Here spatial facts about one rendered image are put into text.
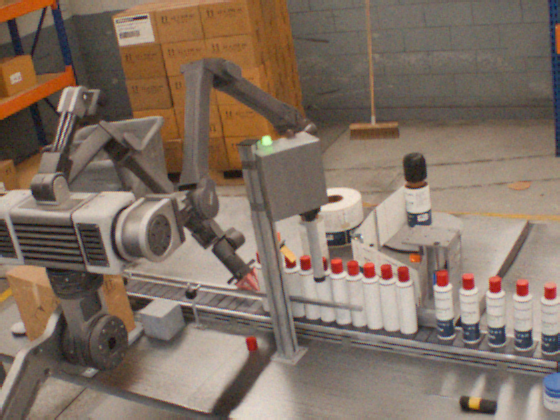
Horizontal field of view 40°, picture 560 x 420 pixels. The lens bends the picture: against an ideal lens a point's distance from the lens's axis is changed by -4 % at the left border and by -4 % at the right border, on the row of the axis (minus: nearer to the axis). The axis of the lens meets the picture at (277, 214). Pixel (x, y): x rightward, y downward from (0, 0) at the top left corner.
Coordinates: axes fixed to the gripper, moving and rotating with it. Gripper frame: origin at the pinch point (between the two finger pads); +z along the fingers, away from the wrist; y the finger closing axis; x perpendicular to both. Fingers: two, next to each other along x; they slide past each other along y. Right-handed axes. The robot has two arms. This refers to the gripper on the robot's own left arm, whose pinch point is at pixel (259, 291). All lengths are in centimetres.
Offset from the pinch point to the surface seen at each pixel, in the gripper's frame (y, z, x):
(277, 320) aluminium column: -15.9, 8.9, -14.0
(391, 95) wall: 426, -32, 161
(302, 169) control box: -9, -18, -52
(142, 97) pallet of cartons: 258, -153, 223
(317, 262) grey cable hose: -11.0, 3.4, -36.1
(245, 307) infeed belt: -1.6, 1.1, 8.0
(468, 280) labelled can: -1, 33, -63
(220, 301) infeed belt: -0.6, -5.6, 16.2
